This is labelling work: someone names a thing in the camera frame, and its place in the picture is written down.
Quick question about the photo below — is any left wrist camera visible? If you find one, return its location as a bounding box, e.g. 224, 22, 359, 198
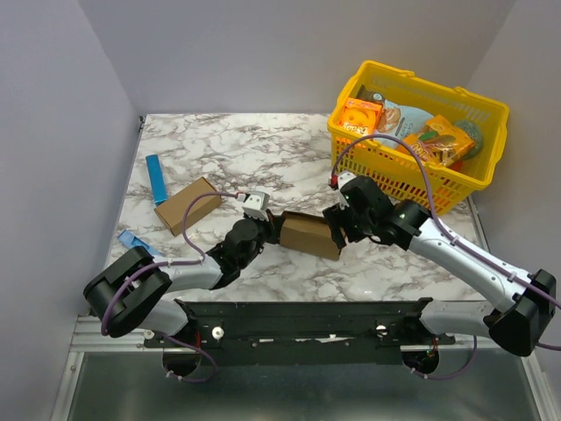
237, 190, 270, 221

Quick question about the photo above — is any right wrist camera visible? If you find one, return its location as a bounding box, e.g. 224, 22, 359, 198
330, 171, 356, 190

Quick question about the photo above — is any green round sponge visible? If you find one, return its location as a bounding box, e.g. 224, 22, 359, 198
454, 119, 484, 161

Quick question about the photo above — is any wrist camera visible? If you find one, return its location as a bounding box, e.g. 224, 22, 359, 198
237, 190, 270, 221
330, 171, 356, 190

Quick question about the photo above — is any folded brown cardboard box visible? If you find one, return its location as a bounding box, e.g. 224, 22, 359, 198
154, 177, 222, 237

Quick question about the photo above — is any orange gummy candy bag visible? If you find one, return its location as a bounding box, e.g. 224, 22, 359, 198
402, 115, 476, 167

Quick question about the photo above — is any aluminium frame rail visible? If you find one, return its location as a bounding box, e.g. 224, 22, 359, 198
69, 315, 150, 352

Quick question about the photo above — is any brown cardboard box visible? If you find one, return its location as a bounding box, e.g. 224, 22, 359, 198
154, 177, 222, 237
280, 211, 341, 260

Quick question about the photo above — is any orange snack box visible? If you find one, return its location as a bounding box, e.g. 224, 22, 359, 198
337, 98, 384, 136

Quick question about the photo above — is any long blue box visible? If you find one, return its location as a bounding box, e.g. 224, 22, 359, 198
146, 154, 167, 206

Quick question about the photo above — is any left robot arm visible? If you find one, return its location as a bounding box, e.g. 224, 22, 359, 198
83, 213, 285, 346

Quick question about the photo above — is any dark snack packet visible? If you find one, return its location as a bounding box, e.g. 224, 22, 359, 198
356, 85, 386, 103

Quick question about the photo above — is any yellow plastic basket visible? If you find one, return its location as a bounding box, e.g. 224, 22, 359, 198
328, 61, 509, 215

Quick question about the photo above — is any small blue box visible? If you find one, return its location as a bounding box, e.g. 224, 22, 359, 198
117, 230, 151, 252

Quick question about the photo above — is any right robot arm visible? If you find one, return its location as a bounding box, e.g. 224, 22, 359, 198
323, 172, 557, 356

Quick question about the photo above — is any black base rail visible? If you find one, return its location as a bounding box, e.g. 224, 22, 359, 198
145, 298, 455, 374

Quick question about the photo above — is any light blue chips bag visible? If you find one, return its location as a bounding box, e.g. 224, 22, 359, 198
373, 94, 433, 149

